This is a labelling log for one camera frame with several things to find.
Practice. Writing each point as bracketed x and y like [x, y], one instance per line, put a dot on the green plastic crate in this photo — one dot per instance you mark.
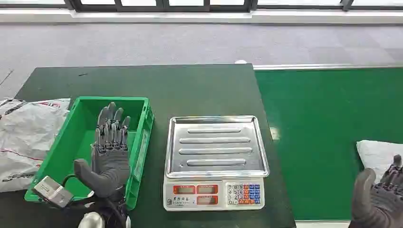
[63, 148]

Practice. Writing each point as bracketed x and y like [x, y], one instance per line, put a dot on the pale grey soft parcel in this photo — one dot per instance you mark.
[374, 154]

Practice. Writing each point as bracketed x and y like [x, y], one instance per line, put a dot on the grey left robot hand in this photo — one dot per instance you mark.
[110, 170]

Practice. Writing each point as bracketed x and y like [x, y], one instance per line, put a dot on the silver conveyor frame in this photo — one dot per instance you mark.
[314, 66]

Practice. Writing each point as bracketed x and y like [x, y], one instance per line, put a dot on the white window sill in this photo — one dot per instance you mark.
[157, 17]

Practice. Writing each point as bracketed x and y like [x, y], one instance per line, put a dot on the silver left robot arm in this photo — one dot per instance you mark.
[91, 220]

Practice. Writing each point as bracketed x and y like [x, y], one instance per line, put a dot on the large white printed sack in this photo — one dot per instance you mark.
[25, 135]

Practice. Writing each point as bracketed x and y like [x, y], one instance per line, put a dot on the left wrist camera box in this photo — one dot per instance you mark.
[52, 190]

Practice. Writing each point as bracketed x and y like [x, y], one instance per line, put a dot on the white electronic scale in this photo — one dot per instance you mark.
[189, 196]

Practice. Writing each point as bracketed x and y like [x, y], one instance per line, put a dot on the small white round object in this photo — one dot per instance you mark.
[240, 61]

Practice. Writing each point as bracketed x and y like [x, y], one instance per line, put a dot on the green conveyor belt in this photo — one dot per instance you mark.
[314, 126]

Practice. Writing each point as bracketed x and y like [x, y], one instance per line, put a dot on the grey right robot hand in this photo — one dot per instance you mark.
[377, 207]

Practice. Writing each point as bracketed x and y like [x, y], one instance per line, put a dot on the dark window frame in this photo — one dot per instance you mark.
[141, 8]

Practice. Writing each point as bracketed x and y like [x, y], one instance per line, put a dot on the steel scale tray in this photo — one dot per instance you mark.
[217, 124]

